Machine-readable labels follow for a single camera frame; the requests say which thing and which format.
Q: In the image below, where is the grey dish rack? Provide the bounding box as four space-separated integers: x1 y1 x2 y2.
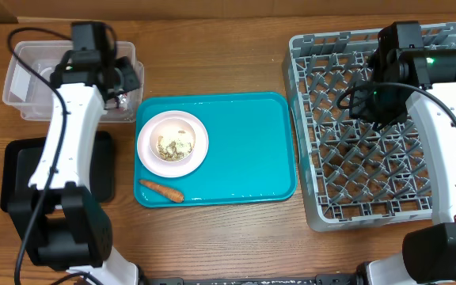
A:
283 21 456 232

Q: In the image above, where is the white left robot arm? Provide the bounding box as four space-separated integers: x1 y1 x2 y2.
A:
8 51 145 284

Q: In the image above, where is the black tray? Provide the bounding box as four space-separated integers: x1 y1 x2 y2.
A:
0 131 115 212

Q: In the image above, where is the red foil snack wrapper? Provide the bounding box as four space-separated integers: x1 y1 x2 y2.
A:
116 93 131 110

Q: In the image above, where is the pink plate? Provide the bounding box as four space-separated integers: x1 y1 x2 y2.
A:
136 110 209 178

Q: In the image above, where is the teal plastic tray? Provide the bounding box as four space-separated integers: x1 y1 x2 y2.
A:
134 92 297 208

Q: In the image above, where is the orange carrot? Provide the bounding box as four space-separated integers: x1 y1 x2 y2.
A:
139 179 184 203

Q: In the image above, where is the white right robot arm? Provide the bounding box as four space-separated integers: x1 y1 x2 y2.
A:
345 82 456 284

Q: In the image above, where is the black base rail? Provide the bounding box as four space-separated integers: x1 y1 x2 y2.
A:
145 273 367 285

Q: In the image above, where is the clear plastic bin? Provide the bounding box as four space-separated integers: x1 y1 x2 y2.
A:
2 40 143 123

